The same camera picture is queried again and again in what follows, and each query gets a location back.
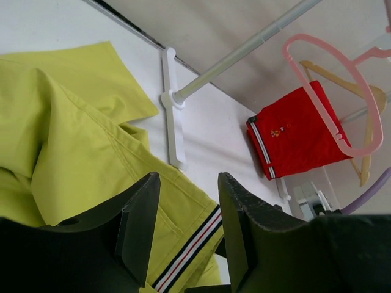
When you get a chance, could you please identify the pink plastic hanger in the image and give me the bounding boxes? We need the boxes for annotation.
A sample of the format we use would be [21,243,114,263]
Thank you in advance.
[286,30,390,148]

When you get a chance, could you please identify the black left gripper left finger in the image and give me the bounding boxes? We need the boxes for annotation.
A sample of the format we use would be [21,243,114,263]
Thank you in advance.
[39,172,162,293]

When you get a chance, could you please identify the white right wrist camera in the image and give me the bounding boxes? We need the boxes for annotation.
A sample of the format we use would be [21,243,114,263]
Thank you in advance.
[293,181,340,222]

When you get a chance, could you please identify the white metal clothes rack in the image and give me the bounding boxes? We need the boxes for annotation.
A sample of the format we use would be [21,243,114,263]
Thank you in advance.
[159,0,391,202]

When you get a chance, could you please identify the red folded shorts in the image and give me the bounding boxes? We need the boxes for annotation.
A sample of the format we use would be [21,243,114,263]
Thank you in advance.
[246,87,349,180]

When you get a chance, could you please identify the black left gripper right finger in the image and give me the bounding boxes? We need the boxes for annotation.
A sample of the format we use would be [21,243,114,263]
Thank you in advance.
[217,172,304,292]

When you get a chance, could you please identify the wooden hanger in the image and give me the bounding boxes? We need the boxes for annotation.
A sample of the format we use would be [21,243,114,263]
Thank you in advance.
[299,60,387,187]

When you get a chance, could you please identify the yellow-green trousers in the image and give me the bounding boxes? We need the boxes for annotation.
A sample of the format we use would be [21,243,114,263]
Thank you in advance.
[1,42,223,292]

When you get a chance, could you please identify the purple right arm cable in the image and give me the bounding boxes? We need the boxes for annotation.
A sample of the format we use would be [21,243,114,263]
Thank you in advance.
[340,167,391,215]

